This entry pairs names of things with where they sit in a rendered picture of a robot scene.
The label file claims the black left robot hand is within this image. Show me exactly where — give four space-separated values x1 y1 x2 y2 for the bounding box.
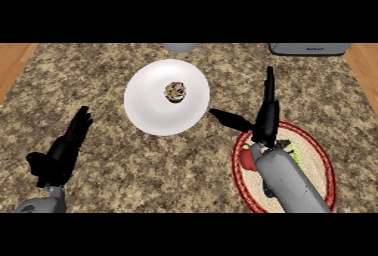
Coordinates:
25 105 94 189

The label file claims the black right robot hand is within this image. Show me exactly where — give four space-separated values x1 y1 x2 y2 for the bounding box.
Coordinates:
208 65 282 150

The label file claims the red and green cupcake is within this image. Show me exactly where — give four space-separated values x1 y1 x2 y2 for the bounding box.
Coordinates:
239 141 302 172

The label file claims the woven placemat with red rim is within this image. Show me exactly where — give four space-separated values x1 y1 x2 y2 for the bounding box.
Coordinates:
230 120 338 214

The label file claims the brown speckled cupcake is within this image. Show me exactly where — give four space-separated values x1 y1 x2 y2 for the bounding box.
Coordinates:
164 81 187 104

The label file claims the white oval plate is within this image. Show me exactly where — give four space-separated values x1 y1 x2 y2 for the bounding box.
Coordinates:
122 58 212 136

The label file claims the grey appliance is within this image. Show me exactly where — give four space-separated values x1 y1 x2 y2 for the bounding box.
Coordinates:
267 42 354 57

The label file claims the grey rounded object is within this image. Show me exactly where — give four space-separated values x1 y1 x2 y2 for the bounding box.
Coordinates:
161 42 200 54

